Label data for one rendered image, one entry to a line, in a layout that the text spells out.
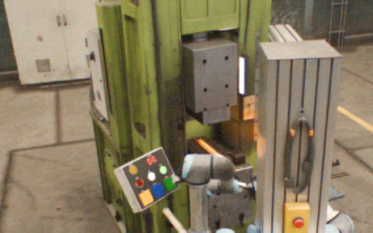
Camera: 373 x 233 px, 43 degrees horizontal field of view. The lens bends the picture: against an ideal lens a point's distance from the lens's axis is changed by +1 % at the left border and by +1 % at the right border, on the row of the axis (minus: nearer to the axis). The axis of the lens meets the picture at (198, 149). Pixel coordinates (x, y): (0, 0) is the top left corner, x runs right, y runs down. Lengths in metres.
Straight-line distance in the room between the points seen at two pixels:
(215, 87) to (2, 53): 6.37
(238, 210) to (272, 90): 1.85
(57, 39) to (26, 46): 0.50
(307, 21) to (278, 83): 8.37
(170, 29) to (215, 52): 0.30
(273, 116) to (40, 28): 6.76
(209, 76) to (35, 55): 5.61
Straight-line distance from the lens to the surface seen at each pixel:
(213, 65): 2.96
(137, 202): 2.78
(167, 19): 2.94
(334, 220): 2.56
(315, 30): 10.16
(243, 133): 3.41
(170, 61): 2.99
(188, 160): 2.22
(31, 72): 8.39
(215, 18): 3.07
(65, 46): 8.26
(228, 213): 3.39
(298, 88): 1.69
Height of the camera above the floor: 2.46
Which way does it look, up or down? 26 degrees down
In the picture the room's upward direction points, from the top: 2 degrees counter-clockwise
